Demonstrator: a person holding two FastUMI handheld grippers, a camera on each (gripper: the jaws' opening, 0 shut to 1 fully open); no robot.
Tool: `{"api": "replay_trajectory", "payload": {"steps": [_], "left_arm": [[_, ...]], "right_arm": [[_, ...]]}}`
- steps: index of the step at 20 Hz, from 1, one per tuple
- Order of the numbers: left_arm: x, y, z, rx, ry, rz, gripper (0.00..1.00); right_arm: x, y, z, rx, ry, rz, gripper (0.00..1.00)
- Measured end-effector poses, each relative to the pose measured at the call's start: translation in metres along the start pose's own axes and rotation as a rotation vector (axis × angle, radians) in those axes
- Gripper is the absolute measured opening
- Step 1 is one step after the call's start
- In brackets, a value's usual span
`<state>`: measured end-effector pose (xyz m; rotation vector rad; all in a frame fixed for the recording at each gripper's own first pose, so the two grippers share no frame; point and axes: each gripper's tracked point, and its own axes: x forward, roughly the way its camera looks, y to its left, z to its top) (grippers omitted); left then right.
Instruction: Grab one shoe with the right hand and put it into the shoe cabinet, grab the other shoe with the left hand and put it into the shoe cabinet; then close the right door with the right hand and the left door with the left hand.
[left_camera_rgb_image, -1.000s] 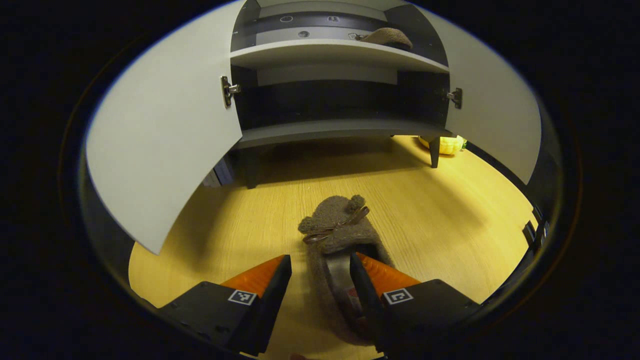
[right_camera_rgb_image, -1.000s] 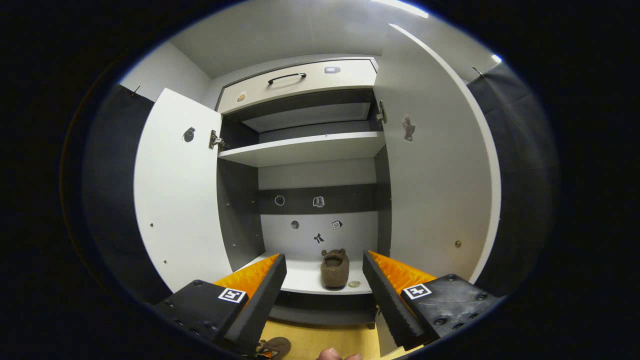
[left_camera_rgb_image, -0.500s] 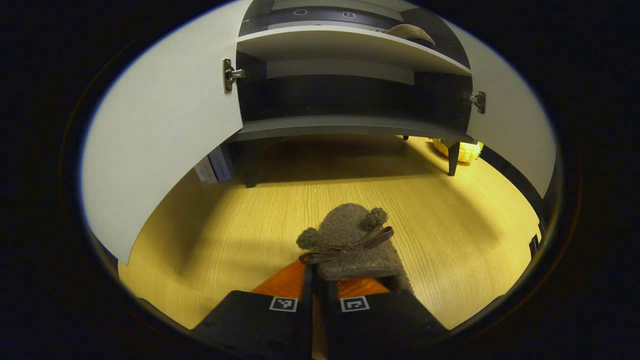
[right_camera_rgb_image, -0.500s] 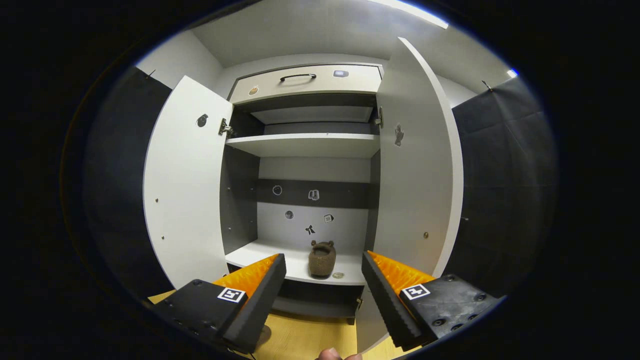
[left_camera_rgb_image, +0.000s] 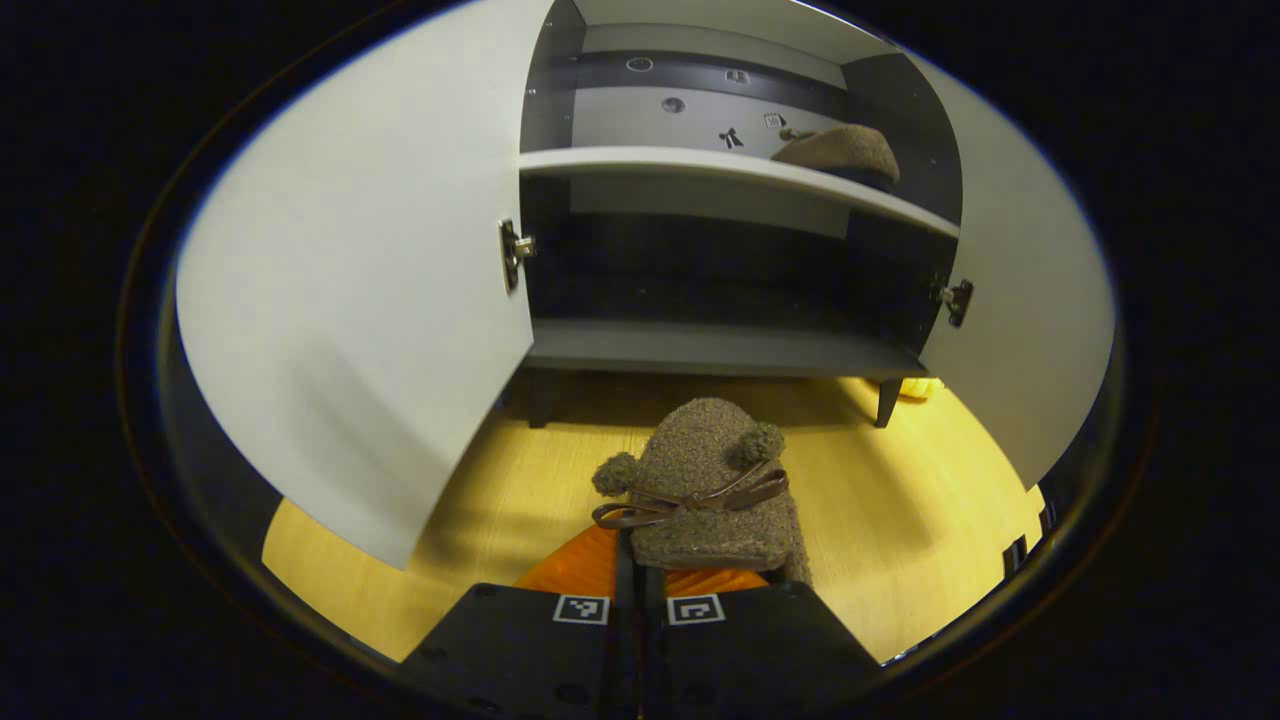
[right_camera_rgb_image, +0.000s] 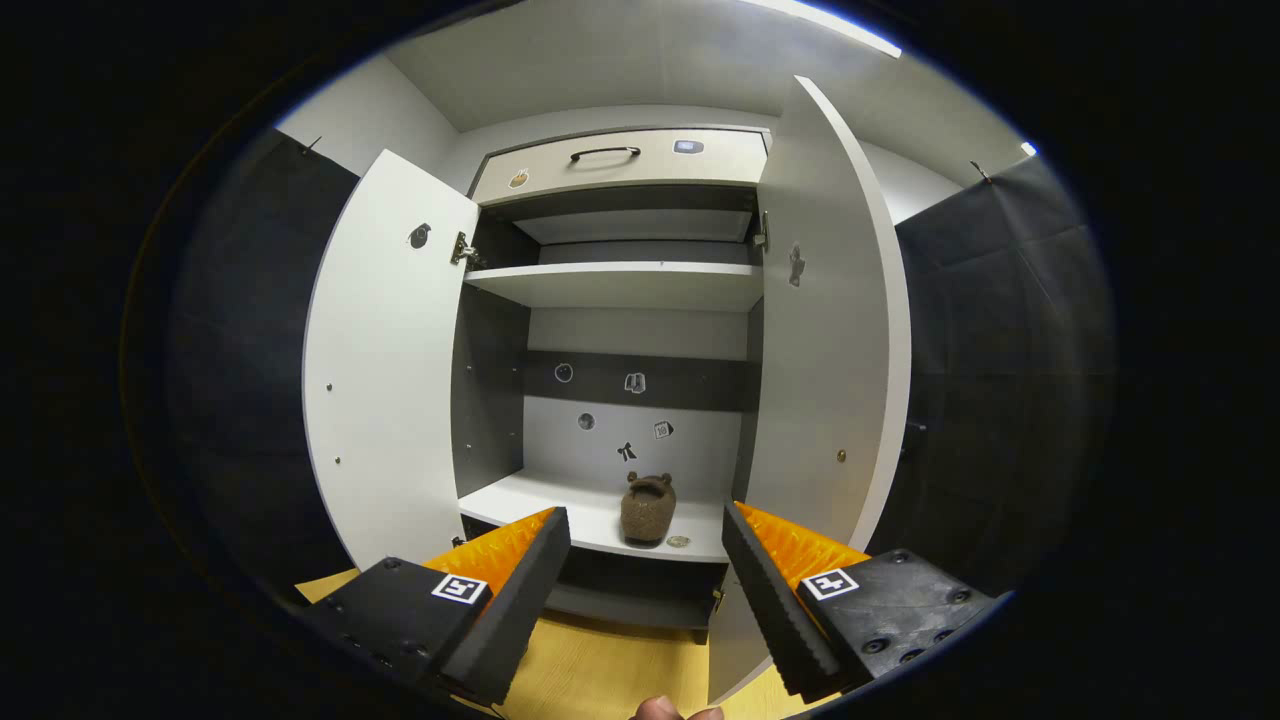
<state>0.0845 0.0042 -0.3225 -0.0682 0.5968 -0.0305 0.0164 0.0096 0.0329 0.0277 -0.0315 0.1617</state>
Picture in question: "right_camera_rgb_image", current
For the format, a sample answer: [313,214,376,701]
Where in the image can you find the long ceiling light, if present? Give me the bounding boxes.
[740,0,901,58]

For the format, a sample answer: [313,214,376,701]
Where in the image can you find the beige cabinet drawer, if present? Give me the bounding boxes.
[470,127,771,206]

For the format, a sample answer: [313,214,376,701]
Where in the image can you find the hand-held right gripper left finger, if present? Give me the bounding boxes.
[300,506,573,706]

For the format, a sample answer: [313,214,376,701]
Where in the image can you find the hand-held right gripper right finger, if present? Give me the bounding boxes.
[720,500,1001,701]

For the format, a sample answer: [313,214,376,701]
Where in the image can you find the white cabinet door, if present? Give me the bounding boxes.
[707,75,913,706]
[303,148,483,571]

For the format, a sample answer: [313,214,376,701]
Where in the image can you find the brown fuzzy shoe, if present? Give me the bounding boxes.
[620,472,678,546]

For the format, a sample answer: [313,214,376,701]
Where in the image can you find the black backdrop cloth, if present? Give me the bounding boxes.
[165,130,1119,601]

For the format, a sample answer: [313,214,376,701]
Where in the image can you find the white shoe cabinet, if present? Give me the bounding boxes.
[303,75,913,706]

